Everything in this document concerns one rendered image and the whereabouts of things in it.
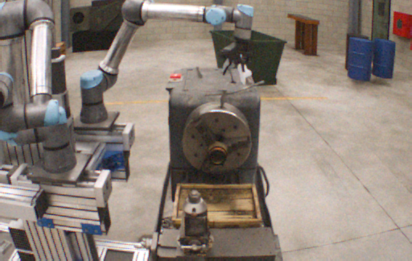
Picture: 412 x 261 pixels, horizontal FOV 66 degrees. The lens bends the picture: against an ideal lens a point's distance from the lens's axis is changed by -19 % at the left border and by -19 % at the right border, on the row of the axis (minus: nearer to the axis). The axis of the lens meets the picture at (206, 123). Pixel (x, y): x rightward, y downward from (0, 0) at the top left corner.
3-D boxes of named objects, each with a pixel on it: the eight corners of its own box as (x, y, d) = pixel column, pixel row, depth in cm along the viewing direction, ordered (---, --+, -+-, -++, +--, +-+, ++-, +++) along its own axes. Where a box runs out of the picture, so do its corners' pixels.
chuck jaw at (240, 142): (223, 134, 175) (249, 131, 174) (224, 145, 177) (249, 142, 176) (224, 145, 165) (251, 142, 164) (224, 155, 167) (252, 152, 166)
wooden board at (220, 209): (177, 190, 176) (177, 183, 174) (254, 190, 175) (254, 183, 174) (172, 227, 148) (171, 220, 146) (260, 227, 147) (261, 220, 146)
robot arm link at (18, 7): (40, 148, 122) (26, -3, 102) (5, 152, 117) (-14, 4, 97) (42, 135, 132) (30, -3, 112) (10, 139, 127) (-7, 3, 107)
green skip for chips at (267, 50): (208, 72, 735) (209, 30, 704) (253, 70, 763) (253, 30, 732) (236, 92, 617) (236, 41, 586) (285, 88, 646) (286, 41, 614)
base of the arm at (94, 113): (76, 123, 172) (73, 104, 168) (84, 113, 186) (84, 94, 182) (103, 124, 171) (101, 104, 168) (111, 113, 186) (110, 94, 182)
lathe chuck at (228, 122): (179, 161, 187) (187, 100, 175) (243, 168, 188) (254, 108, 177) (179, 169, 179) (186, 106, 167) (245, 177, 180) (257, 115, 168)
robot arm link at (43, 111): (59, 7, 120) (61, 131, 104) (31, 11, 116) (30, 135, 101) (57, -14, 109) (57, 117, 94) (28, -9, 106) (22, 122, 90)
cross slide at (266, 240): (154, 235, 133) (154, 226, 131) (269, 236, 133) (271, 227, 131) (150, 263, 117) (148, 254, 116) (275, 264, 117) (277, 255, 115)
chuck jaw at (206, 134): (208, 138, 176) (191, 119, 173) (216, 132, 175) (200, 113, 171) (208, 149, 166) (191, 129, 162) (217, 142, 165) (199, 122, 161)
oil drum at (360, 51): (342, 73, 776) (344, 35, 744) (363, 74, 783) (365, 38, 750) (354, 80, 721) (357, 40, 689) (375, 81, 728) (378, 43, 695)
